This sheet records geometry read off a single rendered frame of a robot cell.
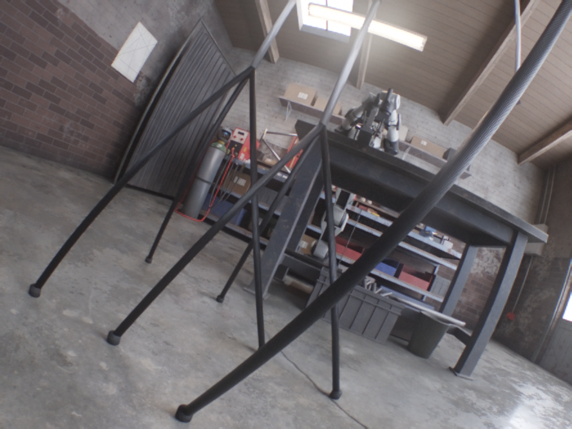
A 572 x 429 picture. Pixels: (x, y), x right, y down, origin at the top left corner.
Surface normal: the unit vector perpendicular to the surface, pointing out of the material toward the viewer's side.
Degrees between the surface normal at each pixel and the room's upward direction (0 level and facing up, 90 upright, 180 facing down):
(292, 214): 90
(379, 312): 90
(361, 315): 90
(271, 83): 90
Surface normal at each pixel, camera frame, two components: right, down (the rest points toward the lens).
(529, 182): -0.16, -0.09
